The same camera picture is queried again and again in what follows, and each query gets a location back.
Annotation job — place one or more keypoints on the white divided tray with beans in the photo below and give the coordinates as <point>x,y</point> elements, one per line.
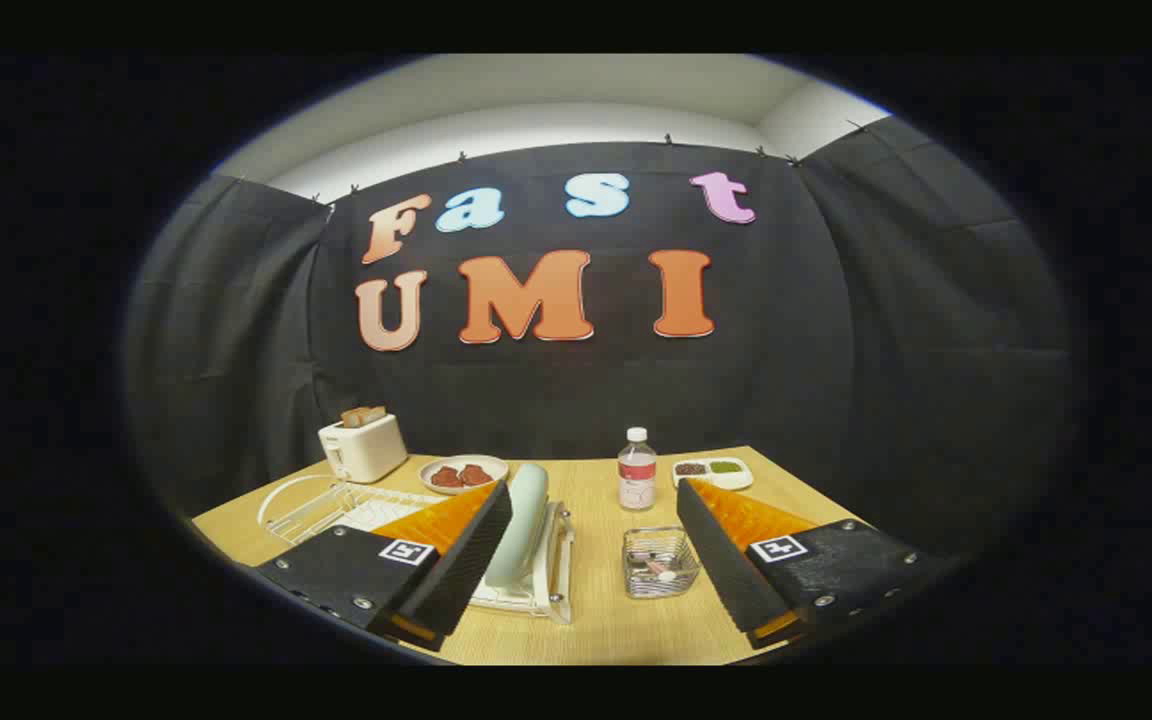
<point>736,481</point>

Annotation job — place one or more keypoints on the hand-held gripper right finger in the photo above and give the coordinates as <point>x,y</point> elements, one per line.
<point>721,560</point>

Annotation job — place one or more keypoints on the toast slice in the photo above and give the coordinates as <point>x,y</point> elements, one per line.
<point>363,416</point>

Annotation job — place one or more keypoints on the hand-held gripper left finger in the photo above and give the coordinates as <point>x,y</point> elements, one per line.
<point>466,560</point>

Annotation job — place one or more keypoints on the black backdrop cloth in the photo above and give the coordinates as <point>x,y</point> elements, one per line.
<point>556,400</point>

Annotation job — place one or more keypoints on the small white dish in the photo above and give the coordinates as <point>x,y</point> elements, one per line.
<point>498,465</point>

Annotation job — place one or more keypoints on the red meat piece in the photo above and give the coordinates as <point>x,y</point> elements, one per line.
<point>476,475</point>
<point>446,478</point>

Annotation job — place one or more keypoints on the pale green plate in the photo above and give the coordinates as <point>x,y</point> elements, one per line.
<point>526,520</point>

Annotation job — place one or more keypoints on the clear plastic water bottle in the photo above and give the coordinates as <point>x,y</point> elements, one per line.
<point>636,480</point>

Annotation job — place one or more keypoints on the white toaster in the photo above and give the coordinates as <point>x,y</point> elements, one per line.
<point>366,450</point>

